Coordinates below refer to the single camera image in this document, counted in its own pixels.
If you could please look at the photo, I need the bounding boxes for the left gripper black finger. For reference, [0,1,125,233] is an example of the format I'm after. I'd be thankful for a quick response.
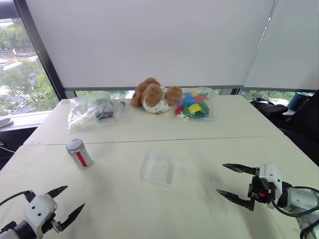
[46,185,69,199]
[61,203,86,231]

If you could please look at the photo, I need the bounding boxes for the clear plastic tray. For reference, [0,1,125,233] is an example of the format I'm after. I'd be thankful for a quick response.
[140,151,177,189]

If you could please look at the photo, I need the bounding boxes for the dark teal cylindrical tumbler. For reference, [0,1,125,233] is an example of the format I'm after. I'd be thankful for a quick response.
[286,91,315,112]

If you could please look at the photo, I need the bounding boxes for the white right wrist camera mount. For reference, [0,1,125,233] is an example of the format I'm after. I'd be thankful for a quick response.
[256,163,284,210]

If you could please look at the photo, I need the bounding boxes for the grey plastic jar lid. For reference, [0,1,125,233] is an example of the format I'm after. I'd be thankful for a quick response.
[65,138,86,153]

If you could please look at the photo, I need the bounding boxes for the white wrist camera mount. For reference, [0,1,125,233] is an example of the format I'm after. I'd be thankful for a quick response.
[256,163,284,210]
[23,194,58,238]

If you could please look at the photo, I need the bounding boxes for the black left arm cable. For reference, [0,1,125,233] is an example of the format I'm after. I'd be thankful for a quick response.
[0,190,35,207]

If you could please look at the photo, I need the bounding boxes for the wide white roller blind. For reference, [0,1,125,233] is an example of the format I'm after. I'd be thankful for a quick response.
[24,0,278,92]

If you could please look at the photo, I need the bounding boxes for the black backpack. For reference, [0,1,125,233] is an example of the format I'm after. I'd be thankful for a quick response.
[250,91,319,160]

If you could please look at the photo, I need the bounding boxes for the silver can red label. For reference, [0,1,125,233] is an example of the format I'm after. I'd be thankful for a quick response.
[68,144,93,171]

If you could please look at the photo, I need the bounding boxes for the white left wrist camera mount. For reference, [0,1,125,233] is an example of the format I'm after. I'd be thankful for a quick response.
[23,194,58,238]

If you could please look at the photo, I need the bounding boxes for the brown white plush dog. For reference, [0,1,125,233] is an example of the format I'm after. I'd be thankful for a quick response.
[131,77,183,116]

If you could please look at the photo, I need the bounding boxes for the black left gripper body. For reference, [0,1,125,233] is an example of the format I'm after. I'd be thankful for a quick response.
[41,213,63,234]

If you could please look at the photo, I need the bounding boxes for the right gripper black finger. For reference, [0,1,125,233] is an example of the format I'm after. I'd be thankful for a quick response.
[216,189,257,212]
[222,163,256,175]

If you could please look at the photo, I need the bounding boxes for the clear plastic syringe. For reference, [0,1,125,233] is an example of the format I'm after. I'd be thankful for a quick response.
[113,100,128,122]

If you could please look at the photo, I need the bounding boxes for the bag of colourful blocks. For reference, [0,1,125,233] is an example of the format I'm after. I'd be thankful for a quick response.
[170,86,217,123]

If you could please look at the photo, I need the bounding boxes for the narrow white roller blind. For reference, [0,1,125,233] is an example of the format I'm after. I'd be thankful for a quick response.
[242,0,319,91]

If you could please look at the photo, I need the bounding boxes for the black window frame post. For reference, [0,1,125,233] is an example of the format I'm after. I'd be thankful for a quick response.
[12,0,68,102]

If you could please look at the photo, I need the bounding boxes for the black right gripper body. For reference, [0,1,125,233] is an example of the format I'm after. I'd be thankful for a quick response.
[247,167,273,205]

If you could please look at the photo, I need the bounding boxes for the clear bag of small parts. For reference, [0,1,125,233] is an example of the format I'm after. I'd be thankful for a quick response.
[67,91,116,130]

